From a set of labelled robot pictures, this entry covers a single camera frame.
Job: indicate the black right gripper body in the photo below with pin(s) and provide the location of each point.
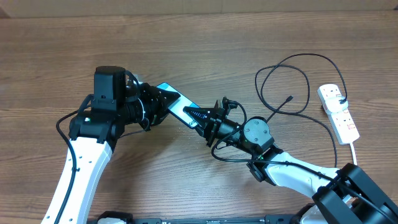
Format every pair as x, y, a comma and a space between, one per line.
214, 129

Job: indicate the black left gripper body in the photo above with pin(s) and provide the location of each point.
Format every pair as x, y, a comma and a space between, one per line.
152, 106

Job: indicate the Samsung Galaxy smartphone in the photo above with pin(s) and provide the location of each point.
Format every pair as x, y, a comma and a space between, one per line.
176, 108

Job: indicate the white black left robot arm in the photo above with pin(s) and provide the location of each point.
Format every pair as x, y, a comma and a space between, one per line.
118, 100

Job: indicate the white charger plug adapter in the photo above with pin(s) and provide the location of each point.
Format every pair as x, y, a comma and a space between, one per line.
335, 104

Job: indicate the white power strip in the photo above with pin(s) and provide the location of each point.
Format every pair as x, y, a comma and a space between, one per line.
342, 122

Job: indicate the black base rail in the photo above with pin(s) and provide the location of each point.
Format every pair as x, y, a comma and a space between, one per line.
122, 217

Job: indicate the brown cardboard box wall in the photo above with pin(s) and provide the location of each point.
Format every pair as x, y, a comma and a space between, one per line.
80, 8

